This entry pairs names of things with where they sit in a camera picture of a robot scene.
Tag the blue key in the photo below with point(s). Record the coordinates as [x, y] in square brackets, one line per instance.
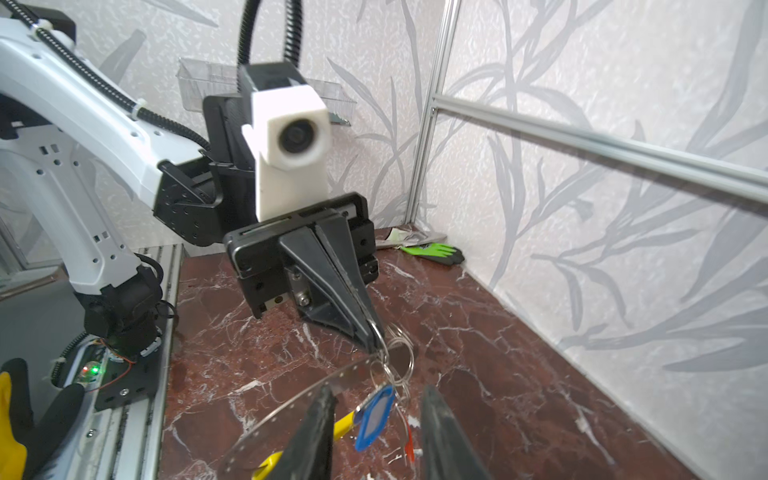
[372, 415]

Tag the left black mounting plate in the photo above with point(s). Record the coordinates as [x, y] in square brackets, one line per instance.
[112, 379]

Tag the grey work glove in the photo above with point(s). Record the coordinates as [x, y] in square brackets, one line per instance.
[406, 236]

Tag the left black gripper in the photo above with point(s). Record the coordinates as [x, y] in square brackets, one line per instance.
[335, 260]

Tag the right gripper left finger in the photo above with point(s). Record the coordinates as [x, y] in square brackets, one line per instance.
[310, 451]

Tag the keyring with yellow tag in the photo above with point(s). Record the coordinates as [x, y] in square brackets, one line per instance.
[256, 454]

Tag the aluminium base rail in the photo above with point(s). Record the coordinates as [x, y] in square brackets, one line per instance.
[118, 428]

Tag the green black work glove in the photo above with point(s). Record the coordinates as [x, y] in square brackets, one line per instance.
[439, 253]

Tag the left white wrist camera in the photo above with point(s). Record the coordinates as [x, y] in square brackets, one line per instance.
[288, 131]

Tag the yellow black glove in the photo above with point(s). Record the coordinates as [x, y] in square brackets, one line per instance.
[26, 444]

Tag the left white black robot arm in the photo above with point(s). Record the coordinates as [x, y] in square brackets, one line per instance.
[53, 100]

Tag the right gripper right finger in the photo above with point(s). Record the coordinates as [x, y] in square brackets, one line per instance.
[447, 452]

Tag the red key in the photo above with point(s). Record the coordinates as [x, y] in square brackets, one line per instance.
[409, 445]

